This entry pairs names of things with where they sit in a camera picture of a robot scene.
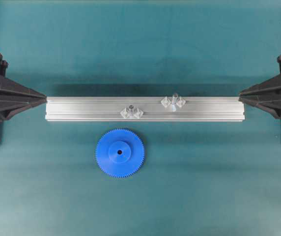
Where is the long aluminium extrusion rail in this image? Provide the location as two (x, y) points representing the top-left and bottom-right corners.
(45, 96), (245, 122)

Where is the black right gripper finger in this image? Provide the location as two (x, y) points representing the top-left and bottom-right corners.
(239, 97), (281, 119)
(239, 74), (281, 98)

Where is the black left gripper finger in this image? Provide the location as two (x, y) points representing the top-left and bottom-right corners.
(0, 75), (47, 101)
(0, 99), (46, 120)

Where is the tall steel shaft with bracket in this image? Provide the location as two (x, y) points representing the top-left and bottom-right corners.
(160, 93), (186, 112)

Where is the large blue plastic gear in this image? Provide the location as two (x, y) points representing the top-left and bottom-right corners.
(95, 129), (145, 178)

